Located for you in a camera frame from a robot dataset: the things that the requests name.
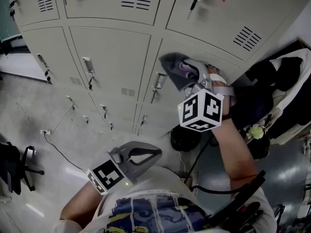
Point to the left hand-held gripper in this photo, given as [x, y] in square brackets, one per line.
[109, 176]

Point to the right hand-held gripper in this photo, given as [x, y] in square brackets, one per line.
[201, 108]

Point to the grey cloth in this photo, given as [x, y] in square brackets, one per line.
[173, 71]

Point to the group of beige locker doors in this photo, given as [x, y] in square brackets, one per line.
[109, 52]

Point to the person's right forearm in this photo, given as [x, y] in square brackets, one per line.
[230, 149]

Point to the person's left forearm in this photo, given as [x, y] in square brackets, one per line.
[80, 203]

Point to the person's right hand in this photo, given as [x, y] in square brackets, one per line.
[216, 73]

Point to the white printed t-shirt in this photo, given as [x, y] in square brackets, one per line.
[155, 183]

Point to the black round bag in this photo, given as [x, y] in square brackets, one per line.
[182, 139]

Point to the pile of black clothing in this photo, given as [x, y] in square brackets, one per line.
[257, 101]

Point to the white green plush charm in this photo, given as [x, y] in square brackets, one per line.
[255, 131]

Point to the white power strip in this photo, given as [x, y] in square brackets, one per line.
[45, 131]

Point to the white tote bag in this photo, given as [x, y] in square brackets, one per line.
[305, 64]

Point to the black office chair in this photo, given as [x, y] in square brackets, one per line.
[9, 164]

